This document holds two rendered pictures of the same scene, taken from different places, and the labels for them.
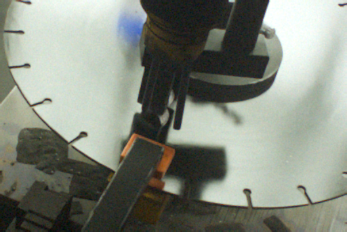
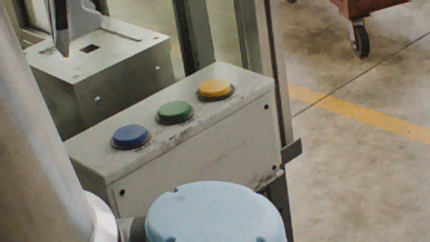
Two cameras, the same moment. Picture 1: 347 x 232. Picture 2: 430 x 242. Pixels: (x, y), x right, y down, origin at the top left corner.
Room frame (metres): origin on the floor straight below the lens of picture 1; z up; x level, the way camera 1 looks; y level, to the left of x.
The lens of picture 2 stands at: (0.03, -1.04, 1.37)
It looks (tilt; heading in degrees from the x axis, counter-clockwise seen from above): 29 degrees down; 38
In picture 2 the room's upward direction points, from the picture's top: 9 degrees counter-clockwise
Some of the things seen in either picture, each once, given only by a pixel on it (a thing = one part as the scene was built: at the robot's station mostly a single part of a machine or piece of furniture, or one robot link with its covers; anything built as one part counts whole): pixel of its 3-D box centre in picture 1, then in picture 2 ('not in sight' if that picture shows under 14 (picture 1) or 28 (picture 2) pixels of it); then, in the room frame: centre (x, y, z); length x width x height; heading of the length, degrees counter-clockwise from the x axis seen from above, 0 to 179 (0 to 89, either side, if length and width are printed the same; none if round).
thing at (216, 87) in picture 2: not in sight; (215, 91); (0.77, -0.48, 0.90); 0.04 x 0.04 x 0.02
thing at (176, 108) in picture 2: not in sight; (175, 114); (0.70, -0.46, 0.90); 0.04 x 0.04 x 0.02
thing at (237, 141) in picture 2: not in sight; (177, 160); (0.71, -0.45, 0.82); 0.28 x 0.11 x 0.15; 166
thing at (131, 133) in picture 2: not in sight; (131, 138); (0.64, -0.44, 0.90); 0.04 x 0.04 x 0.02
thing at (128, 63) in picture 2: not in sight; (99, 90); (0.83, -0.21, 0.82); 0.18 x 0.18 x 0.15; 76
